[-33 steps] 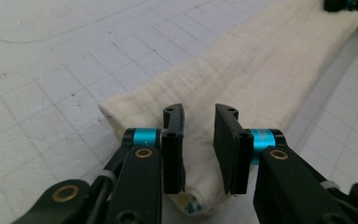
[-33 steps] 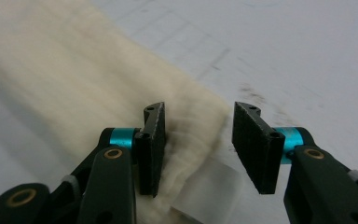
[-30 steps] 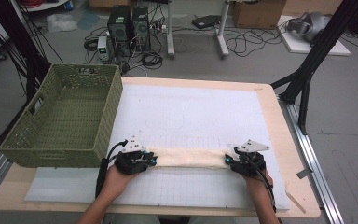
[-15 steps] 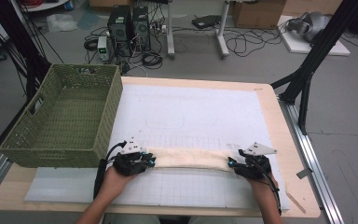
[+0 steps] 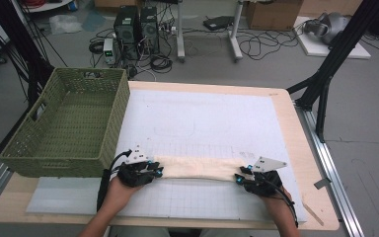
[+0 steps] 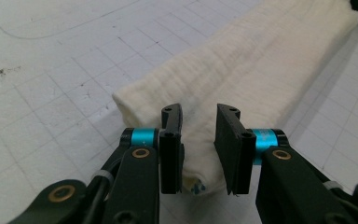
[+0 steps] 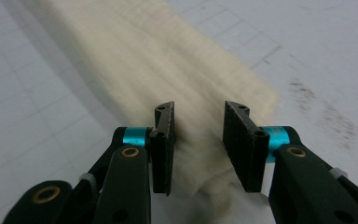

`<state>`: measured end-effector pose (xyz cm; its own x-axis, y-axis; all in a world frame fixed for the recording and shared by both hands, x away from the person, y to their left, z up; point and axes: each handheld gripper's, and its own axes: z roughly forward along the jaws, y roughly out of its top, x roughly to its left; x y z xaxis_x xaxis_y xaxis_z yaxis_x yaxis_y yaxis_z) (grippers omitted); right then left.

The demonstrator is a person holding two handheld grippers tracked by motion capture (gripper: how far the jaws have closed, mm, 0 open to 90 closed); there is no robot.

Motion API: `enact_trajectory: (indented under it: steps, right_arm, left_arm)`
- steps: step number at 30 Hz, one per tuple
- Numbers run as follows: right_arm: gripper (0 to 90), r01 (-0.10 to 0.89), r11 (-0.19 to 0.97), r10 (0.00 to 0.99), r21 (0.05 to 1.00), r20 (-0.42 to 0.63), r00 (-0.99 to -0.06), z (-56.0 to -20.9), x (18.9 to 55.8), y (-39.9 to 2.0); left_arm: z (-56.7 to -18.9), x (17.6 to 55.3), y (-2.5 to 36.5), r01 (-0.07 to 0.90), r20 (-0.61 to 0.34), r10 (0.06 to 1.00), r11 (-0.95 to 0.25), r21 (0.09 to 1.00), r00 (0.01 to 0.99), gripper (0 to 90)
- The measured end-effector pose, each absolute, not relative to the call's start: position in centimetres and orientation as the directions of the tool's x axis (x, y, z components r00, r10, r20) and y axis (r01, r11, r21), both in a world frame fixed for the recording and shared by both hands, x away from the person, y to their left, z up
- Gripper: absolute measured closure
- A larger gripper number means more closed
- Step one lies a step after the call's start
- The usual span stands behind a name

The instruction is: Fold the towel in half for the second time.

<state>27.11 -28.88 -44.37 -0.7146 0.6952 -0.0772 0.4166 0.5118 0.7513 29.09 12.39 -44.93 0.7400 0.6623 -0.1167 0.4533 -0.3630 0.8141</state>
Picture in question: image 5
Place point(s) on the clear plastic bag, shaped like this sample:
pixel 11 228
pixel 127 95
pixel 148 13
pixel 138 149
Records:
pixel 64 23

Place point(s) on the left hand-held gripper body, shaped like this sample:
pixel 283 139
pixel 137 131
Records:
pixel 135 176

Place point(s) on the tan cardboard box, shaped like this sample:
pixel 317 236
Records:
pixel 329 6

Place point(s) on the teal plastic sheet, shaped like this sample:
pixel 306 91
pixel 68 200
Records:
pixel 93 21

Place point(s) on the cream egg-print cloth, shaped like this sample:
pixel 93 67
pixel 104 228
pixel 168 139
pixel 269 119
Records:
pixel 197 168

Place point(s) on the person's right hand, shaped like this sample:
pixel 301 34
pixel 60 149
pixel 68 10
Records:
pixel 278 204

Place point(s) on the white grid mat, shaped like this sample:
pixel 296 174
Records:
pixel 194 115

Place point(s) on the grey tape piece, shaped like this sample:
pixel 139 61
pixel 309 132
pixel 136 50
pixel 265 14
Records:
pixel 321 183

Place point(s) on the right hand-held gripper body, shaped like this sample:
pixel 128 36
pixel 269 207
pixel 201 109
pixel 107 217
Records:
pixel 263 184

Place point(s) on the green woven plastic basket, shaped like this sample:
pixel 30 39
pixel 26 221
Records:
pixel 62 138

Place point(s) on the black flat device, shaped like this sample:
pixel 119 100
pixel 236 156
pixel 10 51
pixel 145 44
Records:
pixel 217 23

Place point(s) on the grey helmet-like device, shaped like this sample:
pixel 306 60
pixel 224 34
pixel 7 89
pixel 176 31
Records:
pixel 332 26

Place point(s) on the black metal stand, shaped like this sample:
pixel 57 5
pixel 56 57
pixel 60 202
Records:
pixel 339 49
pixel 23 49

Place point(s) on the white board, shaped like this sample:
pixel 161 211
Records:
pixel 316 49

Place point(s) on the white desk frame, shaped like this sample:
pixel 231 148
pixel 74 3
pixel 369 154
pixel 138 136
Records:
pixel 180 33

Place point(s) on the grey power supply unit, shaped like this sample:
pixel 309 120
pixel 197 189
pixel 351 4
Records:
pixel 109 51

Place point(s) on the brown cardboard box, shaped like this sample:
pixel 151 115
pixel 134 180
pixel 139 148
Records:
pixel 273 15

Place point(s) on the black computer tower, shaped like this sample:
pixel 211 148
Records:
pixel 126 29
pixel 149 29

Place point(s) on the person's left hand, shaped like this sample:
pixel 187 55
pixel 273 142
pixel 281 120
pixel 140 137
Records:
pixel 121 196

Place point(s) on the thin wooden stick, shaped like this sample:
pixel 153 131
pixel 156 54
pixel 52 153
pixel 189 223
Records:
pixel 312 212

